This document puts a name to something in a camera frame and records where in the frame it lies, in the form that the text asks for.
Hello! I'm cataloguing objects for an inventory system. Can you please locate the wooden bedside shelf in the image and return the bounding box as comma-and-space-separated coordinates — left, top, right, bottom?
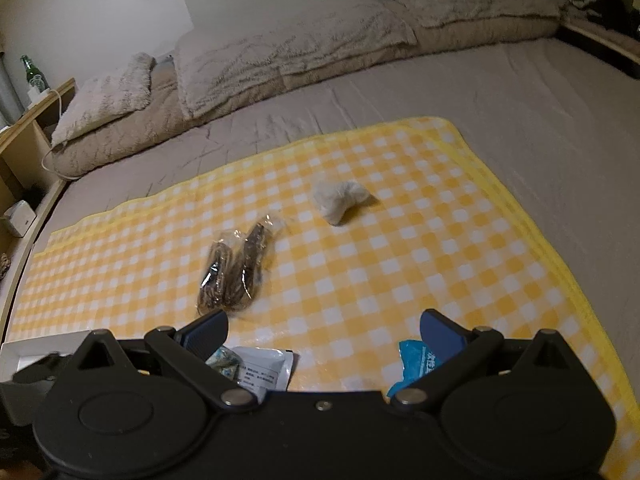
0, 77, 77, 341

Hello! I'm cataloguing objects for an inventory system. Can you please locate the white cable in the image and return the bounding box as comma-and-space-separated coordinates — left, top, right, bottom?
42, 85, 69, 181

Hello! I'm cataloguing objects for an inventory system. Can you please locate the green glass bottle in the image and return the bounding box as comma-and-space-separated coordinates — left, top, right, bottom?
20, 55, 44, 98

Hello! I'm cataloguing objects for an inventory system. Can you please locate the white tissue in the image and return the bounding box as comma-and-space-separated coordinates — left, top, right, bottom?
312, 180, 373, 226

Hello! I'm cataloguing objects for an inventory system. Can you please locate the blue packet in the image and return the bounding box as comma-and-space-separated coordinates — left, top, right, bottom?
386, 340, 437, 398

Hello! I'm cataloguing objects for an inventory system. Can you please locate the small pale fluffy pillow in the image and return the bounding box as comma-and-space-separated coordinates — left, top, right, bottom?
50, 51, 156, 148

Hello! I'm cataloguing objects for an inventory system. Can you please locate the brown snack in clear bag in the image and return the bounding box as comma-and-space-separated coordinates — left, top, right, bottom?
227, 212, 286, 313

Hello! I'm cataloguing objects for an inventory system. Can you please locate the bed with grey sheet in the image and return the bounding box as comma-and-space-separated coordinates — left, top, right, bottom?
0, 35, 640, 480

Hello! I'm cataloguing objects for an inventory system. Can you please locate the small patterned packet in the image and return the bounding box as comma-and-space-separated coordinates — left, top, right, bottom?
206, 345, 244, 382

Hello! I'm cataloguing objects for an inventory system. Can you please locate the white printed packet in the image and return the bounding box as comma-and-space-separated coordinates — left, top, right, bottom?
234, 346, 298, 395

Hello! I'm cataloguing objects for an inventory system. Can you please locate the dark clothes pile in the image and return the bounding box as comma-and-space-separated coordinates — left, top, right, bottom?
565, 0, 633, 28

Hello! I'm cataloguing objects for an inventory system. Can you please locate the beige quilted comforter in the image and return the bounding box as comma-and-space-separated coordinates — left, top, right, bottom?
47, 5, 566, 178

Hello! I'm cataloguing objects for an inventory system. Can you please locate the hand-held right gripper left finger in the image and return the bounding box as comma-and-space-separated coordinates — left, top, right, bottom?
65, 308, 263, 413

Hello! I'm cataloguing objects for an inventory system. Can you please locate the white shelf unit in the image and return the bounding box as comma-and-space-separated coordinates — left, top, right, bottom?
555, 10, 640, 81

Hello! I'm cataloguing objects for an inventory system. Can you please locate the white cardboard box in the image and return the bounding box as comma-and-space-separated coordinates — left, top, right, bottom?
0, 331, 92, 426

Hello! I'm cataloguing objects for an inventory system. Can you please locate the brown cord in clear packet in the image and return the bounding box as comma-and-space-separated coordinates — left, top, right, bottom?
197, 240, 236, 317

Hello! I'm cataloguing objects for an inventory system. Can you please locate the large beige fluffy pillow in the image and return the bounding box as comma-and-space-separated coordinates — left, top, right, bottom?
172, 10, 418, 121

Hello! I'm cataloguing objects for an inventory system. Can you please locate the yellow checked blanket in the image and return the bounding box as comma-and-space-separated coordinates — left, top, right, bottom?
0, 117, 640, 480

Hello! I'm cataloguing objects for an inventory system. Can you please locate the small white device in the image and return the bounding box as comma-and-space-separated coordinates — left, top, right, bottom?
4, 200, 37, 237

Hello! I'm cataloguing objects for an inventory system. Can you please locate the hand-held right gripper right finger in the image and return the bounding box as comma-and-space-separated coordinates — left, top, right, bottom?
387, 309, 581, 413

